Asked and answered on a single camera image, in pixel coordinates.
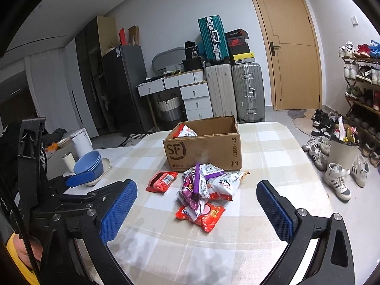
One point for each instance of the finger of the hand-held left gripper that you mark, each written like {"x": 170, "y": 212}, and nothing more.
{"x": 81, "y": 179}
{"x": 89, "y": 197}

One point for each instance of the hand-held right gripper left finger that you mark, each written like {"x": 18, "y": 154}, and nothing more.
{"x": 118, "y": 210}

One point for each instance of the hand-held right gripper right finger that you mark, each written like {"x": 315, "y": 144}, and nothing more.
{"x": 276, "y": 210}

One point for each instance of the small red snack packet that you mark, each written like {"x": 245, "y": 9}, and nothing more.
{"x": 161, "y": 181}

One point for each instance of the white and red snack packet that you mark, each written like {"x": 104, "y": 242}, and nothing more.
{"x": 228, "y": 184}

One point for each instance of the red flower-print snack packet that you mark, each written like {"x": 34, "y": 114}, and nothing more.
{"x": 209, "y": 216}

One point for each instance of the purple grape candy packet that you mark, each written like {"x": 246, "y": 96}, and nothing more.
{"x": 191, "y": 196}

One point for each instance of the brown cardboard box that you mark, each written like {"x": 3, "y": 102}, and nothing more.
{"x": 207, "y": 154}

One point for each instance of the person's left forearm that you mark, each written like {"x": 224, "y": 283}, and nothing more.
{"x": 13, "y": 252}

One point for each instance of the person's left hand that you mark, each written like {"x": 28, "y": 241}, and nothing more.
{"x": 35, "y": 249}

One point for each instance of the stack of blue bowls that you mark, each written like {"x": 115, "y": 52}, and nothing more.
{"x": 87, "y": 161}

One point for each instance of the white plate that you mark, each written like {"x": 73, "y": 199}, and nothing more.
{"x": 105, "y": 166}

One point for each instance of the orange object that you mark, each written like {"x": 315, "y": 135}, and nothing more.
{"x": 52, "y": 147}

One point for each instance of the white kettle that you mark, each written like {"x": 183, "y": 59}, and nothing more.
{"x": 81, "y": 144}

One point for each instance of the dark cloth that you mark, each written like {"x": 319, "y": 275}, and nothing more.
{"x": 56, "y": 135}

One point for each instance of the beige checked tablecloth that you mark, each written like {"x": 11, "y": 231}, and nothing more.
{"x": 267, "y": 154}

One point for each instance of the white high-top sneaker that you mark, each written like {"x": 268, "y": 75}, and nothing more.
{"x": 359, "y": 170}
{"x": 338, "y": 182}

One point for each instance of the cluster of worn sneakers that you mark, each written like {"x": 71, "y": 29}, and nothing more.
{"x": 319, "y": 151}

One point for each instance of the white wardrobe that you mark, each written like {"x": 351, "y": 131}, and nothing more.
{"x": 59, "y": 89}

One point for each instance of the beige round rug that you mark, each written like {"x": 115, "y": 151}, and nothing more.
{"x": 301, "y": 121}

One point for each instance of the dark grey refrigerator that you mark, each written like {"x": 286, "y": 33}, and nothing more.
{"x": 127, "y": 89}

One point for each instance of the colourful wrappers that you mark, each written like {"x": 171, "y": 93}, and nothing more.
{"x": 346, "y": 132}

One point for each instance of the woven laundry basket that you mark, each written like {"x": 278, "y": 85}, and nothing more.
{"x": 167, "y": 109}

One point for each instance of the dark wardrobe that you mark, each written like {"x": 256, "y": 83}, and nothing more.
{"x": 89, "y": 65}

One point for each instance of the silver suitcase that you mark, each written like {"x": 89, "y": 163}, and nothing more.
{"x": 248, "y": 92}

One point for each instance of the beige suitcase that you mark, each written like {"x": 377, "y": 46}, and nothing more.
{"x": 221, "y": 90}

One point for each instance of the white dresser with drawers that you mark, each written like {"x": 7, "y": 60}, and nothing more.
{"x": 194, "y": 92}

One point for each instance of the flat cardboard sheet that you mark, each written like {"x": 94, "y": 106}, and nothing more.
{"x": 106, "y": 34}

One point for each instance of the red paper bag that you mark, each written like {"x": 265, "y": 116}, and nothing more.
{"x": 122, "y": 37}

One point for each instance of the grey oval mirror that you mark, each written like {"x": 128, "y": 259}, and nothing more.
{"x": 166, "y": 58}

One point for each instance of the brown paper bags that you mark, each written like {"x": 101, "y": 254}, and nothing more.
{"x": 133, "y": 35}

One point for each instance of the yellow and black shoe box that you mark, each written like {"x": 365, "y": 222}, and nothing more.
{"x": 242, "y": 58}

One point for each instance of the rows of assorted shoes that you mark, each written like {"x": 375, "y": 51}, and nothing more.
{"x": 348, "y": 69}

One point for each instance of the black storage box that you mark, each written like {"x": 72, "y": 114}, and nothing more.
{"x": 193, "y": 64}

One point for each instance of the wooden door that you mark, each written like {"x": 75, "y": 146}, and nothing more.
{"x": 291, "y": 50}

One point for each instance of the plain black shoe box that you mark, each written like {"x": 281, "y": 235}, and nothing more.
{"x": 238, "y": 49}

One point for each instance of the black bag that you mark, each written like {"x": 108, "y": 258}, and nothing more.
{"x": 191, "y": 50}

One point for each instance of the red and black shoe box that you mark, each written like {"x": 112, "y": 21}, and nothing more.
{"x": 236, "y": 41}

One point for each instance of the wooden shoe rack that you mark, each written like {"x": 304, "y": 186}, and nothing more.
{"x": 365, "y": 61}

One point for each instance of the teal suitcase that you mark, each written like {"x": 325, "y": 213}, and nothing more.
{"x": 212, "y": 38}

